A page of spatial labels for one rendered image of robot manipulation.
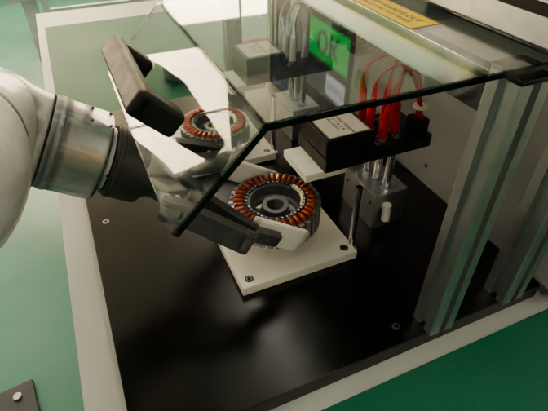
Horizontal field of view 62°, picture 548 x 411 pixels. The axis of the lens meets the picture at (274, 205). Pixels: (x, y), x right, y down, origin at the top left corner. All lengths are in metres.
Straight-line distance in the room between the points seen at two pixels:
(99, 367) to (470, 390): 0.38
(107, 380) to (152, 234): 0.20
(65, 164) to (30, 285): 1.33
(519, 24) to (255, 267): 0.36
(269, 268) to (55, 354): 1.08
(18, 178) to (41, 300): 1.41
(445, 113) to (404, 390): 0.36
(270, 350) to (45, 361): 1.11
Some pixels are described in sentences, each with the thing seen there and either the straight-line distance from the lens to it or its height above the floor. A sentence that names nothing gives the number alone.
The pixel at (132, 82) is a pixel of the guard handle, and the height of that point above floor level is 1.06.
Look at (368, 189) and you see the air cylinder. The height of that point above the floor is 0.82.
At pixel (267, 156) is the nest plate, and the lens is 0.73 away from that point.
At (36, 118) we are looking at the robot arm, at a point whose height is 1.00.
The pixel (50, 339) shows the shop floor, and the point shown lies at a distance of 1.58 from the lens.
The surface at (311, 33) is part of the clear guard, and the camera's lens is 0.36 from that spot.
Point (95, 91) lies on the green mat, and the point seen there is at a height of 0.75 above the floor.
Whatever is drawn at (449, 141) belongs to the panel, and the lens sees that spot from 0.66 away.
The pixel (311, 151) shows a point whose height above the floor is 0.89.
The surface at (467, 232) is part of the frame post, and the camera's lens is 0.42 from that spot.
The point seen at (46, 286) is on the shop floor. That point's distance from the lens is 1.73.
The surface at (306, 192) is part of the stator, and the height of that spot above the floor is 0.84.
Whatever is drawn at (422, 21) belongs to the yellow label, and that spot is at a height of 1.07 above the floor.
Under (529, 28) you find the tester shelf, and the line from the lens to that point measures 0.37.
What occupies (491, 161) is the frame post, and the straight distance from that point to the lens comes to 0.38.
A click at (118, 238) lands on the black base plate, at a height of 0.77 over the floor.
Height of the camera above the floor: 1.18
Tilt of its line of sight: 39 degrees down
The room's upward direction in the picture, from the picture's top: straight up
